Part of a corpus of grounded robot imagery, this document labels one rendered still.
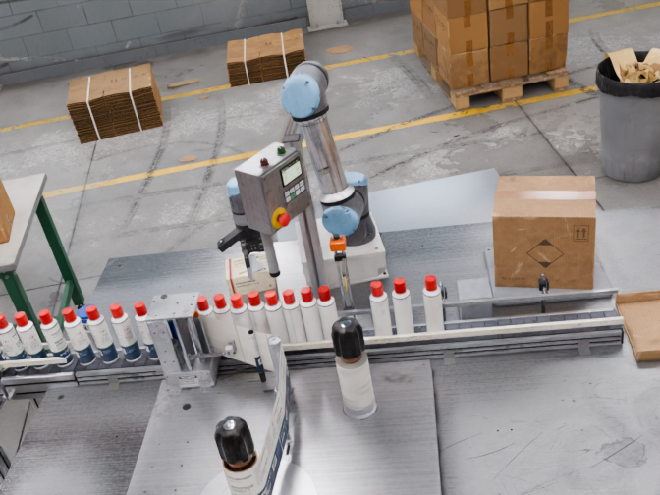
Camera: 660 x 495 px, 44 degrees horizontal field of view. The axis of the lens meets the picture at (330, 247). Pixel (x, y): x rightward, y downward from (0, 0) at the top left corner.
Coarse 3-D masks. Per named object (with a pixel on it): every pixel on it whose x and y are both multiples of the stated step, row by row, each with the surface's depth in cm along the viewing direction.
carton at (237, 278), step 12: (264, 252) 286; (228, 264) 283; (240, 264) 282; (264, 264) 280; (228, 276) 277; (240, 276) 276; (252, 276) 276; (264, 276) 277; (240, 288) 278; (252, 288) 279; (264, 288) 280
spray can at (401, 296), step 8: (400, 280) 231; (400, 288) 230; (392, 296) 233; (400, 296) 232; (408, 296) 232; (400, 304) 233; (408, 304) 233; (400, 312) 235; (408, 312) 235; (400, 320) 236; (408, 320) 236; (400, 328) 238; (408, 328) 238
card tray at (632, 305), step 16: (624, 304) 246; (640, 304) 245; (656, 304) 244; (624, 320) 240; (640, 320) 239; (656, 320) 238; (640, 336) 234; (656, 336) 233; (640, 352) 224; (656, 352) 224
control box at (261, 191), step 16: (272, 144) 226; (256, 160) 220; (272, 160) 218; (288, 160) 219; (240, 176) 217; (256, 176) 213; (272, 176) 216; (240, 192) 221; (256, 192) 217; (272, 192) 217; (304, 192) 229; (256, 208) 221; (272, 208) 219; (288, 208) 224; (304, 208) 230; (256, 224) 224; (272, 224) 221
